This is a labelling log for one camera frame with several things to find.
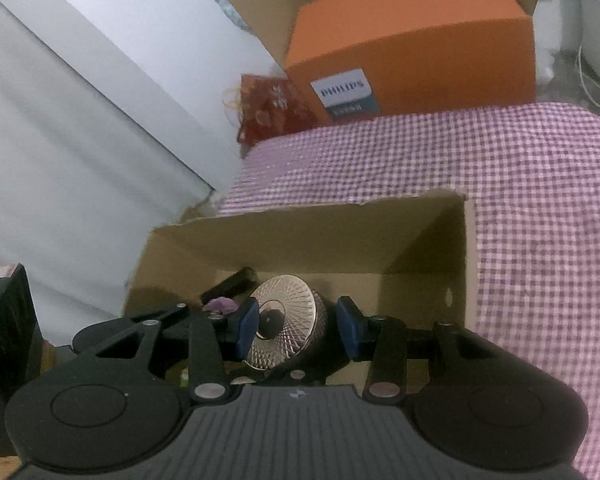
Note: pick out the brown cardboard box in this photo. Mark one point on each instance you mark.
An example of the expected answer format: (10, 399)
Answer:
(330, 240)

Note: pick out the orange box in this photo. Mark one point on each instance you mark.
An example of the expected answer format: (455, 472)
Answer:
(415, 35)

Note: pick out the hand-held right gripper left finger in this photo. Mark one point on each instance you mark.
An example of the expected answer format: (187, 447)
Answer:
(245, 330)

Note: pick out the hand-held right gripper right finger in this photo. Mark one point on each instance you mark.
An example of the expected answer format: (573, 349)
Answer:
(347, 330)

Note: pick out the purple checkered tablecloth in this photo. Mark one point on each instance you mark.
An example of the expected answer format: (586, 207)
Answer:
(530, 185)

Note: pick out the small green tube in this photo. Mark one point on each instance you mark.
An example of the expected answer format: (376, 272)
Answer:
(183, 377)

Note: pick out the red gift bag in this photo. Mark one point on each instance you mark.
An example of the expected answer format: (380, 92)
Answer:
(275, 110)

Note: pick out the purple plastic lid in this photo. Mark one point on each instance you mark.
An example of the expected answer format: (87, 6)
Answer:
(220, 305)

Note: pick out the gold-lid dark jar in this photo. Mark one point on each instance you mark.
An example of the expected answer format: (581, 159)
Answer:
(285, 320)

